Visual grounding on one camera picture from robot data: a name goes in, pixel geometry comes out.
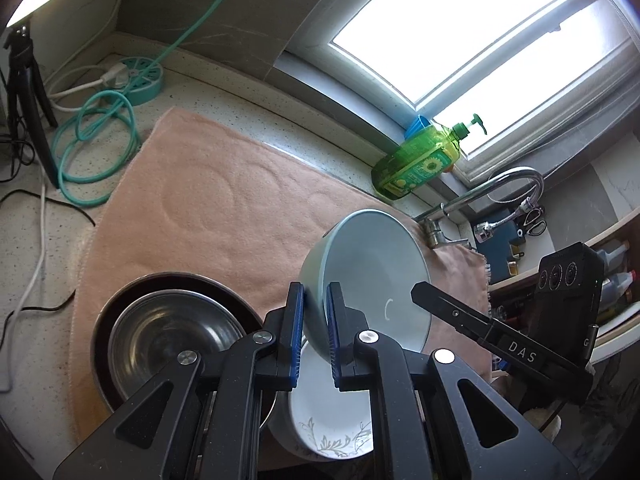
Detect teal hose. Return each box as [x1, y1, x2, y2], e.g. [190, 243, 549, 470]
[51, 0, 251, 207]

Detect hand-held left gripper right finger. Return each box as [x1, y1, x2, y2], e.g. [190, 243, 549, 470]
[325, 281, 581, 480]

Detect large steel bowl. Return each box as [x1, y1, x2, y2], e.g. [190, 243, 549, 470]
[90, 271, 278, 421]

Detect window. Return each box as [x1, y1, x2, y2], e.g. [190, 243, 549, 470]
[277, 0, 640, 181]

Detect pale blue bowl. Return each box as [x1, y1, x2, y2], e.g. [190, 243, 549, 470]
[298, 208, 432, 368]

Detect black handled scissors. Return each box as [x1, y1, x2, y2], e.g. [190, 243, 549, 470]
[517, 206, 547, 237]

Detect black cable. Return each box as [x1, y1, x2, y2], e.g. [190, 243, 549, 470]
[0, 189, 96, 228]
[0, 280, 76, 361]

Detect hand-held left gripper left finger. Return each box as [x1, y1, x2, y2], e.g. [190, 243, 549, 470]
[52, 281, 306, 480]

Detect wooden shelf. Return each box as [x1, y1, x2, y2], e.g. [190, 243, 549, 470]
[487, 210, 640, 361]

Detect white cable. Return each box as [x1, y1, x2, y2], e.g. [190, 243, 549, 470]
[0, 45, 108, 393]

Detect teal round cable reel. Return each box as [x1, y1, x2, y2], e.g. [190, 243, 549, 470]
[114, 55, 163, 106]

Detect flexible metal sprayer hose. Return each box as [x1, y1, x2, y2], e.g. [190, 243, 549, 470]
[474, 195, 538, 243]

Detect green dish soap bottle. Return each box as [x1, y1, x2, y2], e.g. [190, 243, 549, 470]
[371, 112, 487, 201]

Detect chrome faucet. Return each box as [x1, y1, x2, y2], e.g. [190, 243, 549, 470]
[414, 166, 545, 250]

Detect blue plastic cup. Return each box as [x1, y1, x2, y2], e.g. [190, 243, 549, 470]
[404, 115, 433, 140]

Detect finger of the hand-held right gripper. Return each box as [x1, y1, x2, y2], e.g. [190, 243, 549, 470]
[411, 281, 497, 344]

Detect clear plastic bottle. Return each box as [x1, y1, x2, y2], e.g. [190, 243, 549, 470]
[597, 269, 640, 313]

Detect black tripod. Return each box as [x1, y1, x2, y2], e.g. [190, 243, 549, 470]
[2, 25, 58, 188]

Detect dark blue box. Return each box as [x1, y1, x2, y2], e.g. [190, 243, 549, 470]
[480, 220, 526, 273]

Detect pink towel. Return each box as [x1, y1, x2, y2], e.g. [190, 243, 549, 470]
[72, 106, 493, 471]

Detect grey leaf print bowl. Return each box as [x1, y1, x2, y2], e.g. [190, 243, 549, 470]
[267, 342, 376, 461]

